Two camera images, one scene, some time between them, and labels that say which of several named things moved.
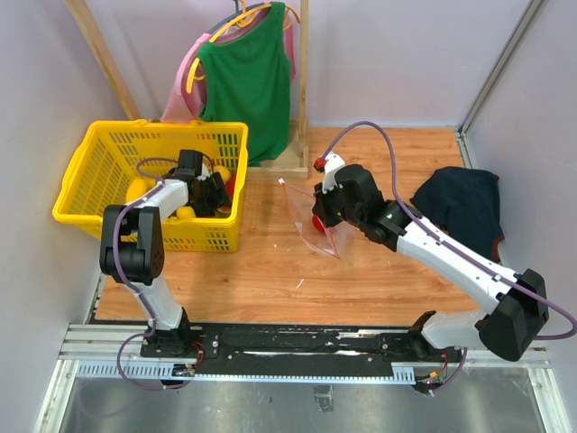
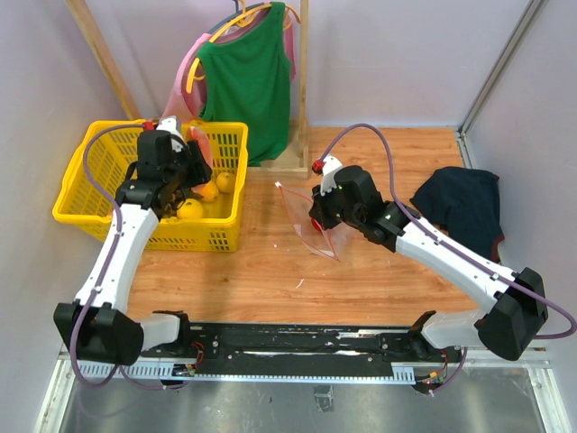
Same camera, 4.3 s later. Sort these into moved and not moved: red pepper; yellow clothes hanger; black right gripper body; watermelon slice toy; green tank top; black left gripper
Moved: black left gripper; watermelon slice toy
Not moved: green tank top; red pepper; yellow clothes hanger; black right gripper body
